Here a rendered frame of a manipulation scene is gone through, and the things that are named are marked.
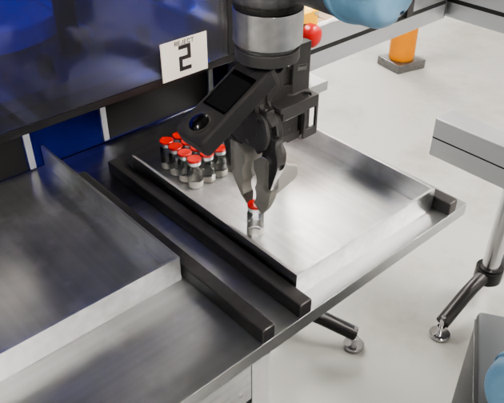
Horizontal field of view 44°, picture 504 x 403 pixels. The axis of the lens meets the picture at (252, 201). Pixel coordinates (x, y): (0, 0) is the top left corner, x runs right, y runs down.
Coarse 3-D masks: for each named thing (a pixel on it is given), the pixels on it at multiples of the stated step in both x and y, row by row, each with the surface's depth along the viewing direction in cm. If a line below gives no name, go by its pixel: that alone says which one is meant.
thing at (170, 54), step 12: (192, 36) 93; (204, 36) 95; (168, 48) 91; (192, 48) 94; (204, 48) 96; (168, 60) 92; (192, 60) 95; (204, 60) 97; (168, 72) 93; (180, 72) 95; (192, 72) 96
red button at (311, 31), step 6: (306, 24) 107; (312, 24) 107; (306, 30) 106; (312, 30) 106; (318, 30) 107; (306, 36) 106; (312, 36) 106; (318, 36) 107; (312, 42) 107; (318, 42) 108
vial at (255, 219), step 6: (252, 210) 79; (258, 210) 79; (252, 216) 80; (258, 216) 80; (252, 222) 80; (258, 222) 80; (252, 228) 81; (258, 228) 81; (252, 234) 81; (258, 234) 81
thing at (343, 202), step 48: (288, 144) 100; (336, 144) 95; (192, 192) 90; (288, 192) 90; (336, 192) 90; (384, 192) 90; (432, 192) 84; (240, 240) 77; (288, 240) 81; (336, 240) 81
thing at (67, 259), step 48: (0, 192) 90; (48, 192) 90; (96, 192) 84; (0, 240) 81; (48, 240) 81; (96, 240) 81; (144, 240) 78; (0, 288) 74; (48, 288) 74; (96, 288) 74; (144, 288) 72; (0, 336) 68; (48, 336) 65
